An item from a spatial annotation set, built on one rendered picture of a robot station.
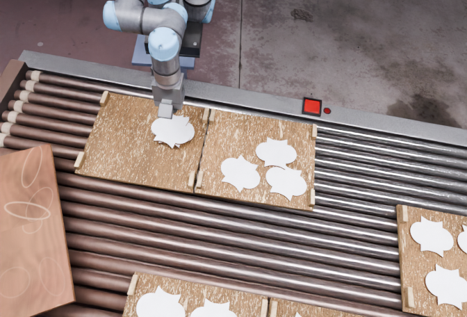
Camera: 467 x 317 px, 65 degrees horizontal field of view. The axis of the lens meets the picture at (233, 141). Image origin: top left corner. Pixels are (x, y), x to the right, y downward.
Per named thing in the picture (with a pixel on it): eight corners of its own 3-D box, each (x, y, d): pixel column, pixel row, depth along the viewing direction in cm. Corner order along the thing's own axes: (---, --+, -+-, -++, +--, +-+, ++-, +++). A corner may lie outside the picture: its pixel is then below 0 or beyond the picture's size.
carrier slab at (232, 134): (211, 110, 145) (211, 108, 143) (314, 127, 145) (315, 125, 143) (194, 194, 127) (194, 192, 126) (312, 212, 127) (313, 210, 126)
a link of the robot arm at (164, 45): (181, 26, 95) (174, 50, 90) (183, 55, 104) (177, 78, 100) (151, 21, 95) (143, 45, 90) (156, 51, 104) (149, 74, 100)
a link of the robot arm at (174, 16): (149, -4, 101) (139, 23, 96) (189, 3, 102) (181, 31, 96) (151, 18, 108) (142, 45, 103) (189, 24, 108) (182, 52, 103)
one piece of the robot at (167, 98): (142, 91, 99) (150, 123, 114) (175, 96, 100) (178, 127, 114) (153, 58, 105) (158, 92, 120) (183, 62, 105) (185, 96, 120)
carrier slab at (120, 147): (107, 94, 145) (106, 92, 143) (210, 111, 144) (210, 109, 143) (75, 174, 127) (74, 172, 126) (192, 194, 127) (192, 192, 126)
